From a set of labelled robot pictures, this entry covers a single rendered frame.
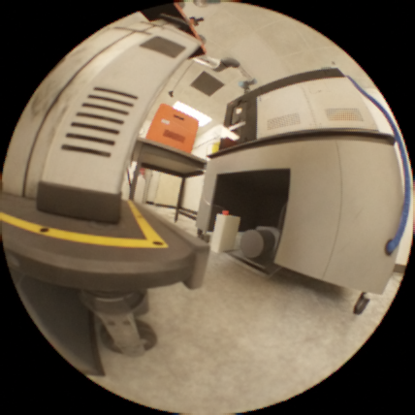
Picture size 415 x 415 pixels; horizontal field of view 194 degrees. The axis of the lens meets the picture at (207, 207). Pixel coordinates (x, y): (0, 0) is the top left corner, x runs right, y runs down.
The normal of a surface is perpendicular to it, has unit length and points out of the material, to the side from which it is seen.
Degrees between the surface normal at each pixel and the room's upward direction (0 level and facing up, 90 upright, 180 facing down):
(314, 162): 90
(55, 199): 90
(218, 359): 0
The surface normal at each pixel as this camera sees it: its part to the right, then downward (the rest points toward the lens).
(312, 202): -0.79, -0.14
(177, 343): 0.19, -0.98
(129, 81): 0.63, 0.14
